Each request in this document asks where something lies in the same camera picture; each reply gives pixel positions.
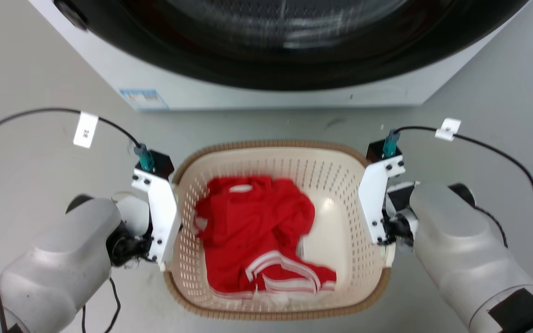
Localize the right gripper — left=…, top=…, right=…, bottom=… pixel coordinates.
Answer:
left=382, top=182, right=417, bottom=253

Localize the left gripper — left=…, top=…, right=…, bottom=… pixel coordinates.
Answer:
left=107, top=192, right=152, bottom=268

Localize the beige perforated plastic laundry basket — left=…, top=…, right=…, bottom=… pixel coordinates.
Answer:
left=162, top=140, right=393, bottom=321

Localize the red garment with white stripes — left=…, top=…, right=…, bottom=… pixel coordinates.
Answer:
left=194, top=175, right=337, bottom=300

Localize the blue white energy label sticker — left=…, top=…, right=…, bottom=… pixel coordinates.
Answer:
left=119, top=89, right=170, bottom=111

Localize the white washing machine body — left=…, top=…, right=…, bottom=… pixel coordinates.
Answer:
left=28, top=0, right=533, bottom=111

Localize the black round washing machine door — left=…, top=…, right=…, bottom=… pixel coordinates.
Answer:
left=54, top=0, right=531, bottom=91

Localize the white cable tag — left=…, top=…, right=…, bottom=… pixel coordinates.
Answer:
left=434, top=118, right=462, bottom=141
left=73, top=111, right=99, bottom=149

